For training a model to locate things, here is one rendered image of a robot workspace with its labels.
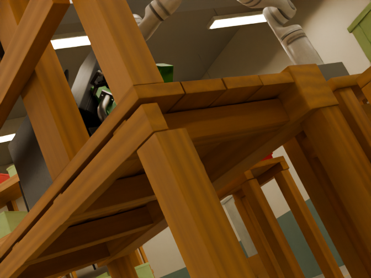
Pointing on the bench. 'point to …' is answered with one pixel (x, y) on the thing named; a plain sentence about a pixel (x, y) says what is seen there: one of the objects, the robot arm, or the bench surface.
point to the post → (74, 124)
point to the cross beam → (27, 49)
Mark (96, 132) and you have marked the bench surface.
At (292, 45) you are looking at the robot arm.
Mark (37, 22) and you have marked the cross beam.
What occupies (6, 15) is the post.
